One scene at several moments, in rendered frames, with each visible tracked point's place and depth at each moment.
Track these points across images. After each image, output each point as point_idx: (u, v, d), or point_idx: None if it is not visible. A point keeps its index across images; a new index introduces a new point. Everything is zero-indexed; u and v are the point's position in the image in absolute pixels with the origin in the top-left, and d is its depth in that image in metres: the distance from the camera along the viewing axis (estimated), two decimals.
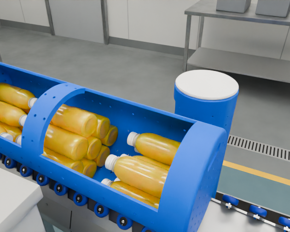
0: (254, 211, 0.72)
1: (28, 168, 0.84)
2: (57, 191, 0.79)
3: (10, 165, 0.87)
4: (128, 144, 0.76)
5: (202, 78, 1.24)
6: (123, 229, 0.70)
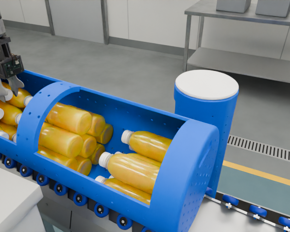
0: (254, 211, 0.72)
1: None
2: (60, 191, 0.79)
3: (11, 161, 0.87)
4: (123, 142, 0.77)
5: (202, 78, 1.24)
6: (129, 227, 0.69)
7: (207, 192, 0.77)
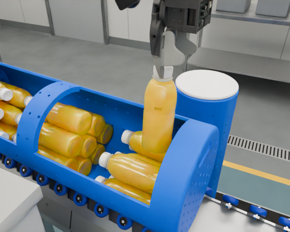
0: (254, 211, 0.72)
1: None
2: (60, 191, 0.79)
3: (11, 161, 0.87)
4: (123, 142, 0.77)
5: (202, 78, 1.24)
6: (129, 227, 0.69)
7: (207, 192, 0.77)
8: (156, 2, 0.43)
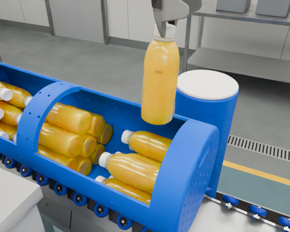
0: (254, 211, 0.72)
1: None
2: (60, 191, 0.79)
3: (11, 161, 0.87)
4: (123, 142, 0.77)
5: (202, 78, 1.24)
6: (129, 227, 0.69)
7: (207, 192, 0.77)
8: None
